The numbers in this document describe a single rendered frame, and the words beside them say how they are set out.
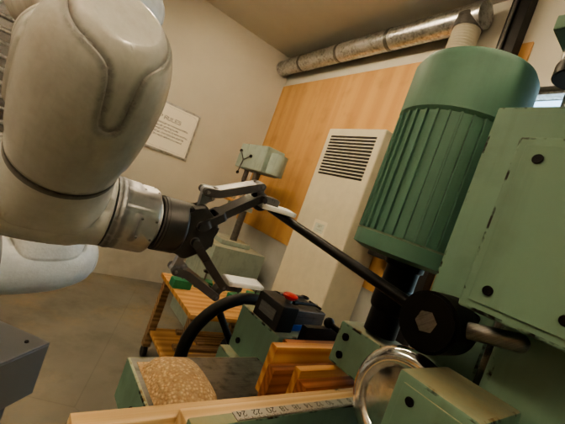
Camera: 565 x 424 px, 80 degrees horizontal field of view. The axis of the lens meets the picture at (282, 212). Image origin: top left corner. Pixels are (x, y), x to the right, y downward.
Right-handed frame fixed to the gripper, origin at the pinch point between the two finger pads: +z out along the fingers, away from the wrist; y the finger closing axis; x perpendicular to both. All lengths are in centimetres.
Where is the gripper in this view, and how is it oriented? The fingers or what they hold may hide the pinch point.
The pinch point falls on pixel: (269, 248)
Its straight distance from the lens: 58.2
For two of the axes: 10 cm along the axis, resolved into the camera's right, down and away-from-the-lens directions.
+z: 7.5, 2.5, 6.1
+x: -5.2, -3.3, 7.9
